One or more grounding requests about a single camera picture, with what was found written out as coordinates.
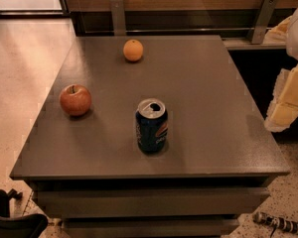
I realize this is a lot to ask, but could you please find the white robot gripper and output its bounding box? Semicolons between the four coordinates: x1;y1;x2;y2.
264;8;298;132

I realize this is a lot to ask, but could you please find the blue pepsi can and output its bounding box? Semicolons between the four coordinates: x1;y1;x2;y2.
135;98;168;154

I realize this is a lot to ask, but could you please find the orange fruit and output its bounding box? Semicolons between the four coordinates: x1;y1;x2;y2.
123;39;144;62

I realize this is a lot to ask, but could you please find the grey drawer cabinet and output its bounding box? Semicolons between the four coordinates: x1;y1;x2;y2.
11;36;289;238

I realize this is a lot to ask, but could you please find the red apple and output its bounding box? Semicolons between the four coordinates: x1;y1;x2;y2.
59;84;91;116

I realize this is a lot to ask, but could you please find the black office chair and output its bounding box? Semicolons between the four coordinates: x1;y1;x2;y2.
0;189;48;238

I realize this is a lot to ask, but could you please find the right metal wall bracket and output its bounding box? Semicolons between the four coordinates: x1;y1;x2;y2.
247;0;278;45

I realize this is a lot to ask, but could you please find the metal wall bracket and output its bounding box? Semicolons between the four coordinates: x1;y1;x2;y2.
110;0;126;36
247;0;278;45

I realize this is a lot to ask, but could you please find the black white striped cable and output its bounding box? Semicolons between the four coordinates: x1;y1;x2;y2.
252;211;298;238

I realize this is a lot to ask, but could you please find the left metal wall bracket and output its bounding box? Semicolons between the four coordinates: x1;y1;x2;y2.
110;0;126;36

